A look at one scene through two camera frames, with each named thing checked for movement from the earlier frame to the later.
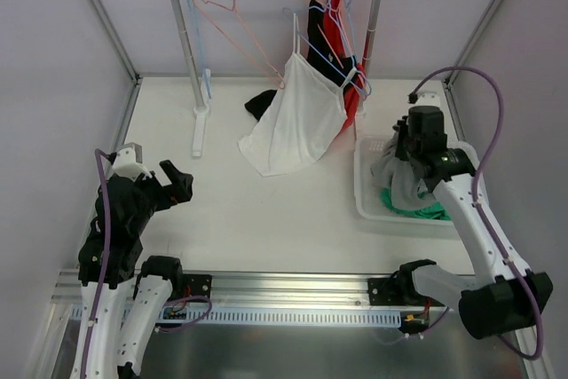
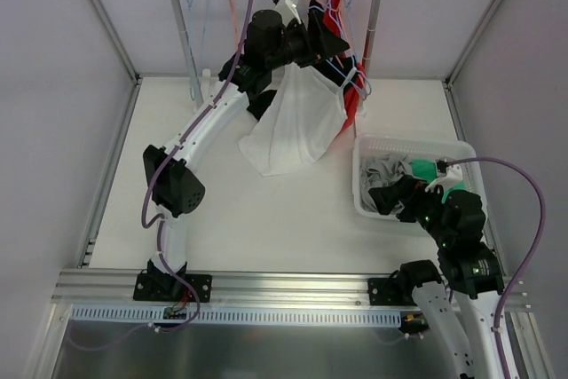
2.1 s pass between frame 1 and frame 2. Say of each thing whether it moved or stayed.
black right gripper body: moved
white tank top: stayed
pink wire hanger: moved
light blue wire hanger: moved
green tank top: moved
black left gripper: moved
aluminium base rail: stayed
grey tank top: moved
